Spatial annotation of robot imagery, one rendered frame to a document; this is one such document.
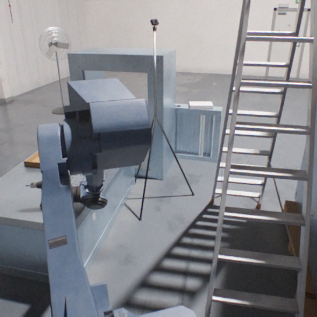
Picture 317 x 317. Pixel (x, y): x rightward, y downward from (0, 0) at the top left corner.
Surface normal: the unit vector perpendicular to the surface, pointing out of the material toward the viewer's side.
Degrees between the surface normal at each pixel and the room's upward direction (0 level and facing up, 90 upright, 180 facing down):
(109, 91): 29
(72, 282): 48
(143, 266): 0
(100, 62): 90
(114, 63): 90
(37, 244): 90
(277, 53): 90
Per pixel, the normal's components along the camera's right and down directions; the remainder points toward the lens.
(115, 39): -0.26, 0.42
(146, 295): 0.00, -0.90
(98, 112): 0.21, -0.23
